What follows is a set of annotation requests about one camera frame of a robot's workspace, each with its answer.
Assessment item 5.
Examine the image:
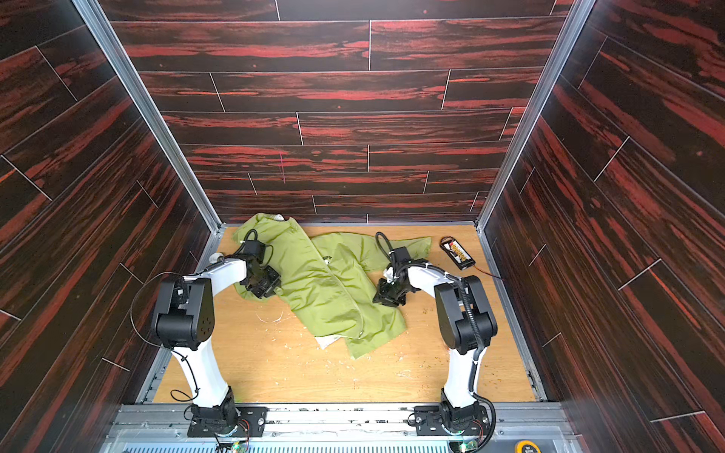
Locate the green zip-up jacket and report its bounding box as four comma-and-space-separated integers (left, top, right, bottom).
233, 213, 407, 359

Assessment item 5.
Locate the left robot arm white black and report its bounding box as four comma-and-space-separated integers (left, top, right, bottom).
151, 257, 281, 434

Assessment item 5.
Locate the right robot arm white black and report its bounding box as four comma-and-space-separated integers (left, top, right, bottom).
373, 262, 498, 434

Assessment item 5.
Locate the black battery pack with label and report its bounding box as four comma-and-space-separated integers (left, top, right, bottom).
439, 236, 476, 270

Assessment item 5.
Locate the yellow round tape measure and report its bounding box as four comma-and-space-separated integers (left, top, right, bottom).
515, 440, 542, 453

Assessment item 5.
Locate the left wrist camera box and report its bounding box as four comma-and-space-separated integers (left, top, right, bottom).
240, 240, 266, 263

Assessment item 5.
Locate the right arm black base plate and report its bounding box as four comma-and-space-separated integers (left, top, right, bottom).
407, 403, 490, 437

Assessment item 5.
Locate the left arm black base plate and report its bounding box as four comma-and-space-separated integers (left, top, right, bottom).
187, 405, 268, 438

